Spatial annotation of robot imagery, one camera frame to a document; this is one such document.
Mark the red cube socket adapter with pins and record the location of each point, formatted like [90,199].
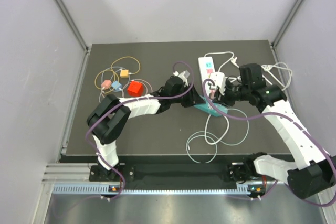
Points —
[135,89]

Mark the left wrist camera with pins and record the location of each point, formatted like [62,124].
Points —
[183,76]

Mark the grey slotted cable duct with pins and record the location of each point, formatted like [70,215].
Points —
[111,189]

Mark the white power strip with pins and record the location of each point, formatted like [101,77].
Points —
[207,70]

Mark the aluminium front rail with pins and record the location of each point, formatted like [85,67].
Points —
[75,173]

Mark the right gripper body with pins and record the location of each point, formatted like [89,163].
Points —
[232,93]

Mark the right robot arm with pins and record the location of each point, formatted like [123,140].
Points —
[313,169]

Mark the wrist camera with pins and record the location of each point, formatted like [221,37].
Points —
[218,81]
[183,76]

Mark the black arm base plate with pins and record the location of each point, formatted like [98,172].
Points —
[162,173]

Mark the teal power strip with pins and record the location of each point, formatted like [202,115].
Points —
[205,107]

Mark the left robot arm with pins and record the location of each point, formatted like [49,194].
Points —
[110,116]

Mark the left aluminium frame post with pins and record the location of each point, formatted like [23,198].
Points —
[73,27]

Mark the light blue usb charger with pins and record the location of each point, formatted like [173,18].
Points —
[116,86]

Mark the pink usb charger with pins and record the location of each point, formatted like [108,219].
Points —
[106,84]

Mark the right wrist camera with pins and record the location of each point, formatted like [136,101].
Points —
[218,81]

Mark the aluminium frame post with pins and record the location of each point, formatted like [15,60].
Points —
[73,27]
[286,23]

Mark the right aluminium frame post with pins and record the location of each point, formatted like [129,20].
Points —
[286,23]

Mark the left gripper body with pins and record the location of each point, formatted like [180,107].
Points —
[189,99]

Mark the yellow usb charger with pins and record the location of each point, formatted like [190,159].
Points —
[124,73]

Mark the dusty pink plug adapter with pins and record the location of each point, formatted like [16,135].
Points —
[212,94]

